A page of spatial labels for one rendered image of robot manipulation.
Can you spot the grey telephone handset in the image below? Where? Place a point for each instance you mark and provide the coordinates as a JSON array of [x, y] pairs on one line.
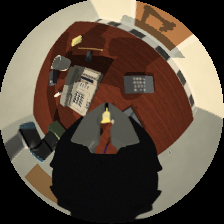
[[70, 78]]

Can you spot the white mug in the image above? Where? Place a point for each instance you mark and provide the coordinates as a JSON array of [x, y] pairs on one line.
[[63, 65]]

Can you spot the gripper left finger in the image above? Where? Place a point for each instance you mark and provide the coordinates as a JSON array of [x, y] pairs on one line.
[[84, 132]]

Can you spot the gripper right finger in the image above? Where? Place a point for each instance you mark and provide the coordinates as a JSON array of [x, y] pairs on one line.
[[126, 132]]

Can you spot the yellow sticky note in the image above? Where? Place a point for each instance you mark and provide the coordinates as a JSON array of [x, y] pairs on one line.
[[105, 117], [77, 40]]

